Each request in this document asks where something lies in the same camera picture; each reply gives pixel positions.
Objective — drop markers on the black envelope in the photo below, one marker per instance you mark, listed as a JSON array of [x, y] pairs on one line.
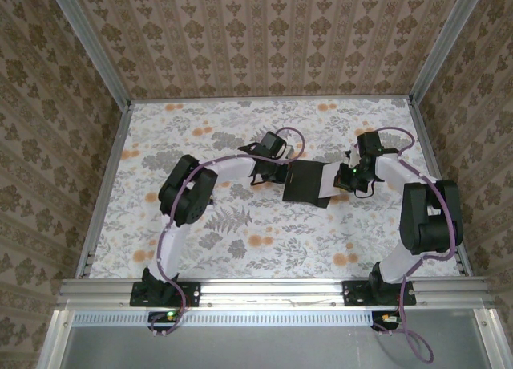
[[302, 182]]

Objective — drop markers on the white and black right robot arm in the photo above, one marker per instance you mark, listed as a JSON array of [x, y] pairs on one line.
[[394, 264]]

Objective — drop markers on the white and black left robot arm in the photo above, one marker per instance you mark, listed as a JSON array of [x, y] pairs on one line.
[[176, 244]]

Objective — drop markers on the floral tablecloth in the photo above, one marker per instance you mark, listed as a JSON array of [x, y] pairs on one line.
[[280, 244]]

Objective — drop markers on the right controller board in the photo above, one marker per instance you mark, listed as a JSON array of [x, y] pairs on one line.
[[380, 319]]

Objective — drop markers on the grey metal panel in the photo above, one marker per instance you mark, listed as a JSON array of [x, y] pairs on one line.
[[260, 349]]

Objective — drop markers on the left controller board, green light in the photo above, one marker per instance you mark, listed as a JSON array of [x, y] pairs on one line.
[[160, 317]]

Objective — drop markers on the aluminium back rail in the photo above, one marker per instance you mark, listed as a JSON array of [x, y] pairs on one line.
[[280, 99]]

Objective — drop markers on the aluminium right side rail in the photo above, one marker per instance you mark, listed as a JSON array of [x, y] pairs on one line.
[[428, 152]]

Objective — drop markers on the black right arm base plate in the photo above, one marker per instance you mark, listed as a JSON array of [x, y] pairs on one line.
[[348, 286]]

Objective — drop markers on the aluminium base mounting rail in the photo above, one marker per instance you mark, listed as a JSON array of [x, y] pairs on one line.
[[272, 293]]

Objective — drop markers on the aluminium right frame post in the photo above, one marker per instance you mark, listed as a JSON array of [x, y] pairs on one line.
[[445, 44]]

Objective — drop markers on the aluminium frame post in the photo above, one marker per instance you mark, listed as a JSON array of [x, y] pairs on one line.
[[88, 44], [445, 44]]

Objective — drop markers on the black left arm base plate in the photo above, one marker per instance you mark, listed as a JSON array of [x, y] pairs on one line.
[[192, 294]]

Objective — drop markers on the aluminium left side rail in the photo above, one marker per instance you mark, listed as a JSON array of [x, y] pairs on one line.
[[116, 152]]

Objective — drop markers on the aluminium left frame post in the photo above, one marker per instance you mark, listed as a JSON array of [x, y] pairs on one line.
[[88, 44]]

